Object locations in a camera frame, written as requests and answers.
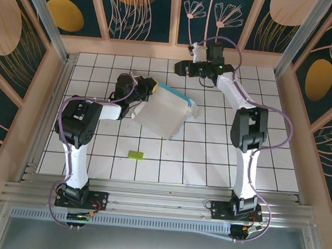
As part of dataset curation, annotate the white and blue paper box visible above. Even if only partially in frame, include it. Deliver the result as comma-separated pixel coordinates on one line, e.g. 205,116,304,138
128,79,201,142

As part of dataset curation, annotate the small green block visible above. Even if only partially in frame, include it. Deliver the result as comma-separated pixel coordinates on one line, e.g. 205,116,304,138
127,149,146,161

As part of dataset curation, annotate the small black circuit board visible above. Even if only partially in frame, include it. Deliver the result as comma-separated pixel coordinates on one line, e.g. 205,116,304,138
67,211,93,223
230,224,253,239

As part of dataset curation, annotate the aluminium side rail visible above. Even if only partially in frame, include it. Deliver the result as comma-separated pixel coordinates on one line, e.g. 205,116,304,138
16,49,78,186

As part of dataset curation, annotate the aluminium frame post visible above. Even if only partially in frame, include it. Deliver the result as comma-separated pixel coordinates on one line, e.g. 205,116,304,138
7,0,76,63
273,0,332,84

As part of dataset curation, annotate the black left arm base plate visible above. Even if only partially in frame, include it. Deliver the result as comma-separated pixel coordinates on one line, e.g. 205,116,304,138
54,186,110,213

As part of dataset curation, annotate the aluminium mounting rail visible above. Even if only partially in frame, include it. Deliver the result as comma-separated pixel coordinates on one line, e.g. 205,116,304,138
0,164,320,234

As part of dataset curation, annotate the grey slotted cable duct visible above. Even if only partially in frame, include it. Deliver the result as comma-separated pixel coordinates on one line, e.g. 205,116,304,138
9,202,234,240

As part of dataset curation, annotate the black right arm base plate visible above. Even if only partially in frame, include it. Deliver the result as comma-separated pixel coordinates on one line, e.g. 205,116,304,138
208,199,264,224

